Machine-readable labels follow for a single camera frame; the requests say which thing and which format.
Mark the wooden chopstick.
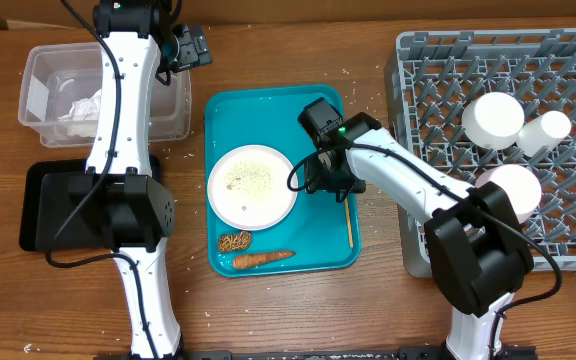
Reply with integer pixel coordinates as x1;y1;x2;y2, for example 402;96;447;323
343;198;354;249

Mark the white napkin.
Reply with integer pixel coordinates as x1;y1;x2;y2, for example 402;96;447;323
58;90;101;137

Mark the pink white bowl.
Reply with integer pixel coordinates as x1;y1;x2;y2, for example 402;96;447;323
475;164;542;224

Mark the white cup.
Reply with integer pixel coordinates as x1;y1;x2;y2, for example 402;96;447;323
516;111;572;157

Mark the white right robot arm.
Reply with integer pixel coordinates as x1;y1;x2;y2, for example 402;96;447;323
296;97;563;359

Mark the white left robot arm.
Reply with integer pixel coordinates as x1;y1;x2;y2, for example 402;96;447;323
44;1;212;359

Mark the grey dishwasher rack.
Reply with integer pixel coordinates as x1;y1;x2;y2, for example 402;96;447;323
385;28;576;272

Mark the teal plastic tray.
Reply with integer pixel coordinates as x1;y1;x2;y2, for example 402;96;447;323
204;85;362;278

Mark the white dirty plate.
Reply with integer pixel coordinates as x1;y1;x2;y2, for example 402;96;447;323
207;145;298;231

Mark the orange carrot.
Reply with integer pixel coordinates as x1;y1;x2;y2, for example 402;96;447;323
232;251;295;270

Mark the clear plastic bin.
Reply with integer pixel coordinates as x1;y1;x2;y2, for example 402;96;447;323
18;43;192;148

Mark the black bin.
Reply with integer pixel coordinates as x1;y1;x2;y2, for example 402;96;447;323
19;159;174;253

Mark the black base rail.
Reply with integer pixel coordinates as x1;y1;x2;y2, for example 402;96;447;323
187;345;539;360

